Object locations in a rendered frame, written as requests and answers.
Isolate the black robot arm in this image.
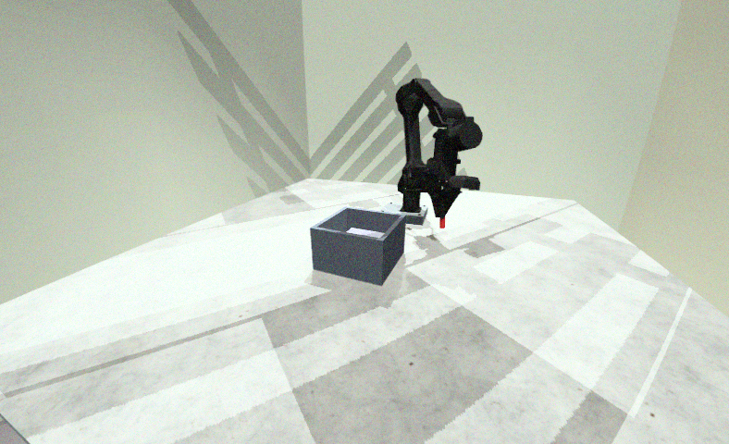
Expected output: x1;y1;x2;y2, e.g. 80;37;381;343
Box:
396;78;483;213

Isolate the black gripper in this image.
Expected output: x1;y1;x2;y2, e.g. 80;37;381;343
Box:
412;153;480;218

